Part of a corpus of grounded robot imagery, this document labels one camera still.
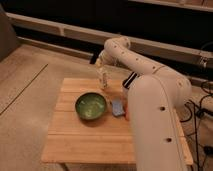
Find white bottle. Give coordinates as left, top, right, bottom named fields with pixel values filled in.
left=99, top=68, right=108, bottom=89

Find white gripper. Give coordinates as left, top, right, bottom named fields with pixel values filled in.
left=95, top=53, right=107, bottom=84

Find black cables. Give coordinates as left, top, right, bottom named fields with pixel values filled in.
left=179, top=79, right=213, bottom=171

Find wooden table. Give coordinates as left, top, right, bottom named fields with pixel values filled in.
left=41, top=77, right=194, bottom=171

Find green bowl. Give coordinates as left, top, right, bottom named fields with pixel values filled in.
left=75, top=92, right=107, bottom=120

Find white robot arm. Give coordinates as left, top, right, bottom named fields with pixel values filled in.
left=97, top=37, right=192, bottom=171

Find striped black white cup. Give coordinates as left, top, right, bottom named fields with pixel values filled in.
left=122, top=72, right=138, bottom=96

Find orange carrot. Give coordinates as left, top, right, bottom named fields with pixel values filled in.
left=125, top=104, right=129, bottom=121

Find blue sponge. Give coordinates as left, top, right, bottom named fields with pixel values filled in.
left=111, top=99, right=124, bottom=117

